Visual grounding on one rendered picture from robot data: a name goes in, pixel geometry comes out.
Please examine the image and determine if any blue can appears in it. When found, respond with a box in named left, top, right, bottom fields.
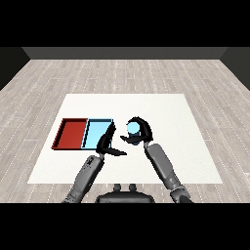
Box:
left=126, top=121, right=142, bottom=146

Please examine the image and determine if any dark grey robot body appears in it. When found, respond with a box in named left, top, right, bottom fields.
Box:
left=95, top=184, right=156, bottom=204

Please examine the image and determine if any red open box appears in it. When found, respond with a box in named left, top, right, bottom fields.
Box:
left=51, top=117, right=90, bottom=151

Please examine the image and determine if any light blue open box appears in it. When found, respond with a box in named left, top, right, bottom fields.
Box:
left=80, top=117, right=115, bottom=150

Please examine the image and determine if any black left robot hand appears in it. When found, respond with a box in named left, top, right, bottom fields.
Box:
left=96, top=120, right=128, bottom=157

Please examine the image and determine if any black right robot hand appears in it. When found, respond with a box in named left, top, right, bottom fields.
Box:
left=119, top=116, right=154, bottom=146

